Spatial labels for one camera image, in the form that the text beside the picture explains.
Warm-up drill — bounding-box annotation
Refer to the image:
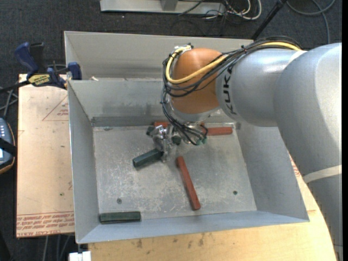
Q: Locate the dark green block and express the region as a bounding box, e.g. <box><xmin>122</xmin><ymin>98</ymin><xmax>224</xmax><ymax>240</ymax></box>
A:
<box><xmin>98</xmin><ymin>211</ymin><xmax>142</xmax><ymax>225</ymax></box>
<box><xmin>132</xmin><ymin>148</ymin><xmax>163</xmax><ymax>171</ymax></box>

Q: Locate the grey metal bin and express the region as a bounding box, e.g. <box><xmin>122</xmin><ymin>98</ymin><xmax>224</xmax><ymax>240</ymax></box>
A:
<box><xmin>64</xmin><ymin>30</ymin><xmax>310</xmax><ymax>245</ymax></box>

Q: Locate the brown cardboard board red print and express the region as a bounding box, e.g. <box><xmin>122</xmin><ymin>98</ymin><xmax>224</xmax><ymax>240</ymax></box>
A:
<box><xmin>16</xmin><ymin>73</ymin><xmax>76</xmax><ymax>239</ymax></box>

